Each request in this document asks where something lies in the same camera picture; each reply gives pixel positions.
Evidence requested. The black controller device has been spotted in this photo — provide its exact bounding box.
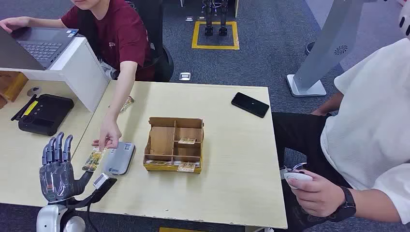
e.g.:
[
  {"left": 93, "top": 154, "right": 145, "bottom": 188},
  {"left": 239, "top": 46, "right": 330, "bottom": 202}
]
[{"left": 10, "top": 93, "right": 75, "bottom": 137}]

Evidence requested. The black wristwatch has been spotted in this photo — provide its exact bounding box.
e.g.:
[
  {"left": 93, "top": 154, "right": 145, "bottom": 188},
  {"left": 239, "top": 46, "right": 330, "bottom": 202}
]
[{"left": 326, "top": 186, "right": 357, "bottom": 223}]

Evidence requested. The yellow printed ID card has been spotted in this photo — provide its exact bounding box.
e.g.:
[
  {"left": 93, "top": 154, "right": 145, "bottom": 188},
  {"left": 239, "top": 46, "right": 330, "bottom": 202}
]
[{"left": 81, "top": 147, "right": 106, "bottom": 173}]

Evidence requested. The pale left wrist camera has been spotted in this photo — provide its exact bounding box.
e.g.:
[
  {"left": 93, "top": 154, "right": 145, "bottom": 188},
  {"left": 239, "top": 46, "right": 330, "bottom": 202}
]
[{"left": 92, "top": 173, "right": 118, "bottom": 204}]

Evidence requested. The wooden organizer box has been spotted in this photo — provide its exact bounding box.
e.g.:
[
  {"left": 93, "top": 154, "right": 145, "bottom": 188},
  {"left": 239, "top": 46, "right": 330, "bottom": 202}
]
[{"left": 143, "top": 116, "right": 205, "bottom": 174}]

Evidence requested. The person's left hand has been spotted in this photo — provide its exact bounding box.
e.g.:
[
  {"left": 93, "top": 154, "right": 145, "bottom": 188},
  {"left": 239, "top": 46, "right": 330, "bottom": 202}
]
[
  {"left": 286, "top": 170, "right": 347, "bottom": 218},
  {"left": 92, "top": 120, "right": 123, "bottom": 151}
]

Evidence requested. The brown wooden box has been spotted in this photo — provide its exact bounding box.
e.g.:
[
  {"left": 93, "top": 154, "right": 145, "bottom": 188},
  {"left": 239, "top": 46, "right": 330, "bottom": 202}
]
[{"left": 0, "top": 71, "right": 29, "bottom": 110}]

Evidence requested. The white handheld remote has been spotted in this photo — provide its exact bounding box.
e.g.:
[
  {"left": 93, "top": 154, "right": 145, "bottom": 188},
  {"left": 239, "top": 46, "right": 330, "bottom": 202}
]
[{"left": 283, "top": 172, "right": 314, "bottom": 190}]

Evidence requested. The person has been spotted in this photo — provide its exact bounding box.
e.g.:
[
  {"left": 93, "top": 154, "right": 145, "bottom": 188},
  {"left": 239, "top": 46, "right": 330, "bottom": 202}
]
[
  {"left": 271, "top": 37, "right": 410, "bottom": 232},
  {"left": 0, "top": 0, "right": 157, "bottom": 151}
]

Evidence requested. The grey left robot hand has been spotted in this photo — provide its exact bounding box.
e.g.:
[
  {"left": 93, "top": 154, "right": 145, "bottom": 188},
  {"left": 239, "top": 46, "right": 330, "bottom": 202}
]
[{"left": 39, "top": 131, "right": 94, "bottom": 204}]

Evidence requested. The yellow floor tape square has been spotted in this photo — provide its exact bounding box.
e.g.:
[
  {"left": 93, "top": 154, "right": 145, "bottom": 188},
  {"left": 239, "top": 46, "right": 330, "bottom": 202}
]
[{"left": 191, "top": 21, "right": 240, "bottom": 51}]

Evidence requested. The black robot leg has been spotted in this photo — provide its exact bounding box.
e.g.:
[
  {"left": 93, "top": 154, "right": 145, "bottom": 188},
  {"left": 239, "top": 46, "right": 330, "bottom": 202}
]
[
  {"left": 204, "top": 0, "right": 215, "bottom": 36},
  {"left": 219, "top": 0, "right": 229, "bottom": 36}
]

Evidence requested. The stack of printed cards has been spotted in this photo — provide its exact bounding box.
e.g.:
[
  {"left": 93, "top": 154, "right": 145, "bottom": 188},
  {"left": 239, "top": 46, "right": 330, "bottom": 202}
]
[{"left": 120, "top": 95, "right": 135, "bottom": 113}]

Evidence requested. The person's right hand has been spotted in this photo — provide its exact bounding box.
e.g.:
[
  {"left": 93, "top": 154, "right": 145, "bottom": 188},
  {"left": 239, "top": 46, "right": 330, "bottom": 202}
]
[{"left": 0, "top": 16, "right": 31, "bottom": 34}]

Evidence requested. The white cap with holes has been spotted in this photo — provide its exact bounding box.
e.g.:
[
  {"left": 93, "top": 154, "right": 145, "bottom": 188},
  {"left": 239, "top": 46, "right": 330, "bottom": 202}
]
[{"left": 398, "top": 9, "right": 410, "bottom": 36}]

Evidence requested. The grey kiosk stand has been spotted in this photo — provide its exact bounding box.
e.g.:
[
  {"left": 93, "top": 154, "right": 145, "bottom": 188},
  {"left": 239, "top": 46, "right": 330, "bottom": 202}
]
[{"left": 286, "top": 0, "right": 379, "bottom": 98}]

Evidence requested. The black office chair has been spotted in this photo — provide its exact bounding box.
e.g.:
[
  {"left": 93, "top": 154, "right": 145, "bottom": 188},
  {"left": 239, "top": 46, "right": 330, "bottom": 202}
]
[{"left": 128, "top": 0, "right": 175, "bottom": 83}]

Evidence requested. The grey laptop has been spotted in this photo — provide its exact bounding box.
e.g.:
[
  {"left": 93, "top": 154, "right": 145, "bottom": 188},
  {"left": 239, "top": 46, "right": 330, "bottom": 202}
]
[{"left": 0, "top": 26, "right": 79, "bottom": 71}]

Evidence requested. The yellow sticker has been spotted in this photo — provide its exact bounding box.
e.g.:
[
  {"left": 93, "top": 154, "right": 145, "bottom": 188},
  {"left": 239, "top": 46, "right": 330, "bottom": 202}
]
[{"left": 23, "top": 100, "right": 39, "bottom": 116}]

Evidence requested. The black cable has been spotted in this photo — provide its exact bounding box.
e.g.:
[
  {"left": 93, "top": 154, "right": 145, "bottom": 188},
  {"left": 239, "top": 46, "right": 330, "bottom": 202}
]
[{"left": 86, "top": 202, "right": 100, "bottom": 232}]

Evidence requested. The person's hand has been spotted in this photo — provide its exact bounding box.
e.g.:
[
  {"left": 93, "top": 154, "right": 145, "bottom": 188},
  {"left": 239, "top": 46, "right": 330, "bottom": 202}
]
[
  {"left": 286, "top": 170, "right": 347, "bottom": 218},
  {"left": 92, "top": 120, "right": 123, "bottom": 151},
  {"left": 0, "top": 16, "right": 31, "bottom": 34}
]

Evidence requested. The black smartphone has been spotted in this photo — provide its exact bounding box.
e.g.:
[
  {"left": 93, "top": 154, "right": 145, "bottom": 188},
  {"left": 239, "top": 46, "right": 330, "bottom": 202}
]
[{"left": 231, "top": 92, "right": 270, "bottom": 119}]

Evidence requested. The white desk riser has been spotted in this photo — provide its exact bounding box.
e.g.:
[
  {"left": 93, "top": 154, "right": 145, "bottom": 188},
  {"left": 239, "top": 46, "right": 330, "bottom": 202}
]
[{"left": 0, "top": 37, "right": 111, "bottom": 113}]

